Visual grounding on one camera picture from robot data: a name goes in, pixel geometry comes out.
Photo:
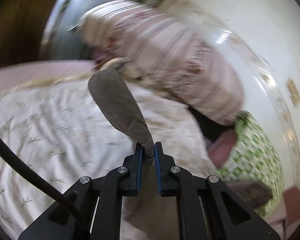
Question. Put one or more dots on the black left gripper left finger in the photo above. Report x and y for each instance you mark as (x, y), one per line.
(98, 202)

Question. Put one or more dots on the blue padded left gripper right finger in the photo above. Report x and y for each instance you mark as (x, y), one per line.
(206, 207)

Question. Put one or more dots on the olive quilted hooded jacket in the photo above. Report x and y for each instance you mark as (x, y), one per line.
(118, 106)

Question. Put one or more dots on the green white patterned blanket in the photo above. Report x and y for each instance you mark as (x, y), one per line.
(253, 157)

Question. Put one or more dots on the black garment behind pillows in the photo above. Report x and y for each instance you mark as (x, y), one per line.
(213, 131)

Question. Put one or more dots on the white floral bed quilt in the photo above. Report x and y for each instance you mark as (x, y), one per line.
(61, 134)

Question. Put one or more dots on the pink bed sheet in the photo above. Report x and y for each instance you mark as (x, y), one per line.
(13, 75)

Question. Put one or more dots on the striped floral pillow at window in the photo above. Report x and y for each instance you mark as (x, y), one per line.
(167, 53)

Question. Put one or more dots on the dark wooden wardrobe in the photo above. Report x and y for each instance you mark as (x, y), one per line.
(22, 23)

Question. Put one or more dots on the gold wall switch plate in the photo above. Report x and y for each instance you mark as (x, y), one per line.
(293, 92)

